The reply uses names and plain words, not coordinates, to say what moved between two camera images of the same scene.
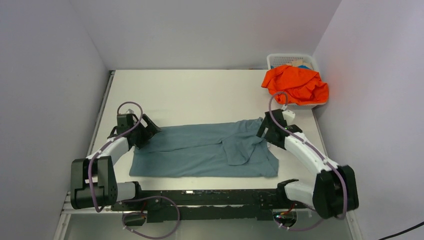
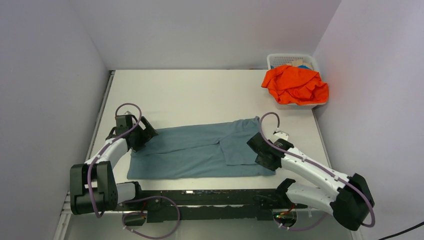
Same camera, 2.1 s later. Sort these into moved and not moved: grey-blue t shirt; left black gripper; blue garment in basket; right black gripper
Moved: right black gripper
Not moved: left black gripper; grey-blue t shirt; blue garment in basket
